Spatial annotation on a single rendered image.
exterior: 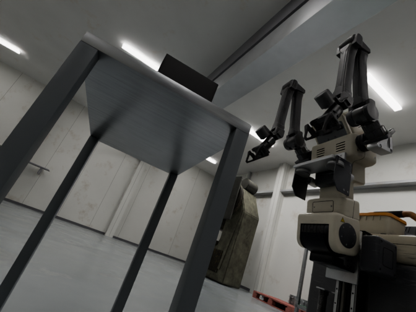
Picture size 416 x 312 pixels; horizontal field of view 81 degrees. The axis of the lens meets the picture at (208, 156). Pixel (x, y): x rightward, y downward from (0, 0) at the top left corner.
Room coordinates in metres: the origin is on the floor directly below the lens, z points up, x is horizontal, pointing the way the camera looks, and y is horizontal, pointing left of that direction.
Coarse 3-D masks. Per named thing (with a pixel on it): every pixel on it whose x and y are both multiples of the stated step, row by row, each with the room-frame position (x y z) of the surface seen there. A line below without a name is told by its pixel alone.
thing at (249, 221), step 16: (240, 176) 6.89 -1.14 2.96; (240, 192) 6.86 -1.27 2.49; (256, 192) 7.53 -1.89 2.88; (240, 208) 7.06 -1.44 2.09; (256, 208) 7.41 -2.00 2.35; (224, 224) 7.74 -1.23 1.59; (240, 224) 6.95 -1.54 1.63; (256, 224) 7.28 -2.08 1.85; (224, 240) 7.28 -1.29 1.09; (240, 240) 7.04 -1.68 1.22; (224, 256) 7.12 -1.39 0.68; (240, 256) 7.16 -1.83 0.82; (208, 272) 7.49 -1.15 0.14; (224, 272) 7.00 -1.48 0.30; (240, 272) 7.28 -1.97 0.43
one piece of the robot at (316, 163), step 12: (336, 156) 0.94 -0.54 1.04; (300, 168) 1.14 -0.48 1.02; (312, 168) 1.11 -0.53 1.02; (324, 168) 1.06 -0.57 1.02; (336, 168) 0.94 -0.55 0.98; (348, 168) 0.96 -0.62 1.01; (300, 180) 1.19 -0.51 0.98; (312, 180) 1.16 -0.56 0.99; (324, 180) 1.08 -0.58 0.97; (336, 180) 0.94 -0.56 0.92; (348, 180) 0.96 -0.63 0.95; (300, 192) 1.20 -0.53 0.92; (348, 192) 0.96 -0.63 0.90
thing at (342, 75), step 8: (360, 40) 0.78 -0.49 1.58; (344, 48) 0.82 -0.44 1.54; (352, 48) 0.80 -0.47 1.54; (344, 56) 0.81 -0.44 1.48; (352, 56) 0.80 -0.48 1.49; (344, 64) 0.80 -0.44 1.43; (352, 64) 0.81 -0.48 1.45; (344, 72) 0.80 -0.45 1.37; (352, 72) 0.81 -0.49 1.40; (344, 80) 0.79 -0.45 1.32; (336, 88) 0.82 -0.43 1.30; (344, 88) 0.79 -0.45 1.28; (336, 96) 0.82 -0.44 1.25; (344, 96) 0.78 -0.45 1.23; (352, 104) 0.80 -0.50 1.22
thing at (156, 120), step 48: (96, 48) 0.44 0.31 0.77; (48, 96) 0.44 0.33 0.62; (96, 96) 0.67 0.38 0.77; (144, 96) 0.57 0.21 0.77; (192, 96) 0.51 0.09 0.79; (96, 144) 1.09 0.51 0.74; (144, 144) 0.93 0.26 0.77; (192, 144) 0.76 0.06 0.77; (240, 144) 0.56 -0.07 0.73; (0, 192) 0.45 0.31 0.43; (144, 240) 1.19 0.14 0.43; (0, 288) 1.07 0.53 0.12; (192, 288) 0.56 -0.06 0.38
